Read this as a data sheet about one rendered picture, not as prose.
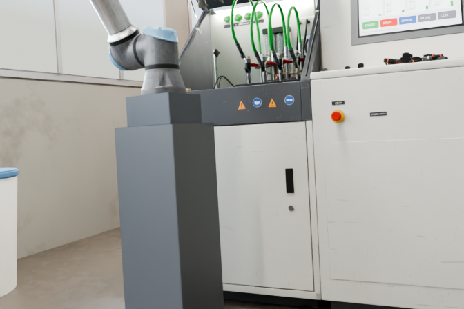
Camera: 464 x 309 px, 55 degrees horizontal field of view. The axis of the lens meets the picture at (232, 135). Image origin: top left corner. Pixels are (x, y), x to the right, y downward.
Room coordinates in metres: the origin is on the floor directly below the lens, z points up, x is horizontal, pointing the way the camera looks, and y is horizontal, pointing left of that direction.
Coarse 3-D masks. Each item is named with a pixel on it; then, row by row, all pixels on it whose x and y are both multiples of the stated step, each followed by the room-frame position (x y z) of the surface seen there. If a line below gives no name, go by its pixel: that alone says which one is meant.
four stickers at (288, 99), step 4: (284, 96) 1.80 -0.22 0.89; (288, 96) 1.79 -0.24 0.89; (292, 96) 1.78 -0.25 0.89; (240, 100) 1.87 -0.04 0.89; (244, 100) 1.86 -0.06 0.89; (256, 100) 1.84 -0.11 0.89; (260, 100) 1.83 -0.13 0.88; (268, 100) 1.82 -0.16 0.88; (272, 100) 1.82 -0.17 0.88; (276, 100) 1.81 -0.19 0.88; (284, 100) 1.80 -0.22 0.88; (288, 100) 1.79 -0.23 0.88; (292, 100) 1.78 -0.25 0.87; (240, 104) 1.87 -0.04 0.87; (244, 104) 1.86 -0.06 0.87; (256, 104) 1.84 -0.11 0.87; (260, 104) 1.84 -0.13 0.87; (268, 104) 1.82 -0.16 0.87; (272, 104) 1.82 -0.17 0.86; (276, 104) 1.81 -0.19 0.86; (284, 104) 1.80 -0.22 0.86; (288, 104) 1.79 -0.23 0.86; (292, 104) 1.78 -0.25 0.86; (240, 108) 1.87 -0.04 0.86; (244, 108) 1.86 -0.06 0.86
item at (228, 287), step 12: (312, 132) 1.76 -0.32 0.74; (312, 144) 1.76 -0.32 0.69; (312, 156) 1.76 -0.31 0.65; (312, 168) 1.76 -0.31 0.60; (312, 180) 1.76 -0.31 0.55; (312, 192) 1.76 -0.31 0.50; (312, 204) 1.76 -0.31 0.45; (312, 216) 1.76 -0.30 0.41; (312, 228) 1.76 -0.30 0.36; (312, 240) 1.77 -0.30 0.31; (228, 288) 1.91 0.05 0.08; (240, 288) 1.89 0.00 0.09; (252, 288) 1.87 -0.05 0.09; (264, 288) 1.85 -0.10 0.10; (276, 288) 1.83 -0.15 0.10; (240, 300) 1.96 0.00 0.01; (252, 300) 1.94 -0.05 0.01; (264, 300) 1.92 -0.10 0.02; (276, 300) 1.90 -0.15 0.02; (288, 300) 1.88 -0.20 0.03; (300, 300) 1.86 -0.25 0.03; (312, 300) 1.84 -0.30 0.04
